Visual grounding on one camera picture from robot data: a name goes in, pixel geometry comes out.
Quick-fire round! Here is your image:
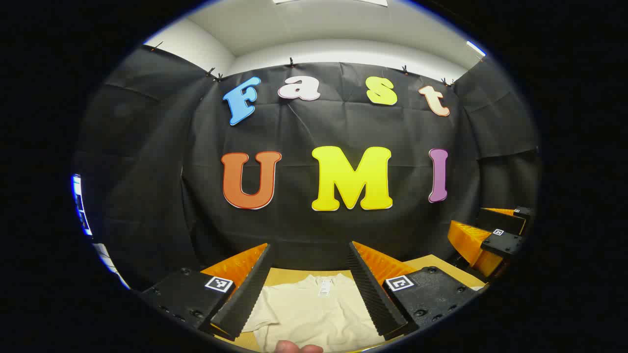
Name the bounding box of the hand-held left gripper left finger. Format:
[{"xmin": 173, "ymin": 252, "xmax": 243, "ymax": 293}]
[{"xmin": 139, "ymin": 243, "xmax": 272, "ymax": 341}]

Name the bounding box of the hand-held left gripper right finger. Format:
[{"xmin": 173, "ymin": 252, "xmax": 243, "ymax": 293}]
[{"xmin": 348, "ymin": 241, "xmax": 484, "ymax": 341}]

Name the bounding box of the cream sweatshirt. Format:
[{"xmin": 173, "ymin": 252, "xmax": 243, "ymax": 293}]
[{"xmin": 240, "ymin": 274, "xmax": 388, "ymax": 353}]

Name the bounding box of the white side desk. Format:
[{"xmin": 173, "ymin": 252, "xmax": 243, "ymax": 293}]
[{"xmin": 93, "ymin": 243, "xmax": 131, "ymax": 290}]

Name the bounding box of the black backdrop cloth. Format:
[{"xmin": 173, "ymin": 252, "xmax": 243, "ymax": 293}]
[{"xmin": 74, "ymin": 44, "xmax": 543, "ymax": 292}]

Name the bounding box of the computer monitor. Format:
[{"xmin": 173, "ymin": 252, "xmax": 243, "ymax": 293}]
[{"xmin": 71, "ymin": 174, "xmax": 94, "ymax": 236}]

